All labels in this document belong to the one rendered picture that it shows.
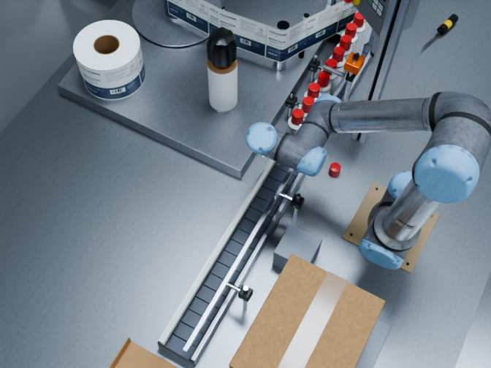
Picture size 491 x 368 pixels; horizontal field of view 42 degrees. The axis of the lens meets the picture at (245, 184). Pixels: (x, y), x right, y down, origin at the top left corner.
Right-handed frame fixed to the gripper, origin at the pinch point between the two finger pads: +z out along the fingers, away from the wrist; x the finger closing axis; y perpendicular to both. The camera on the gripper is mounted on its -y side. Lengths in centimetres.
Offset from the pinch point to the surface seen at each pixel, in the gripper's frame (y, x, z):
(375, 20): -9.6, -38.7, -23.0
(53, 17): 167, -16, 117
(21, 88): 152, 23, 94
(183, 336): 1, 54, -25
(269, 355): -23, 42, -46
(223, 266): 1.2, 35.6, -14.2
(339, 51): 0.0, -33.0, 1.7
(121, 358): 13, 67, -27
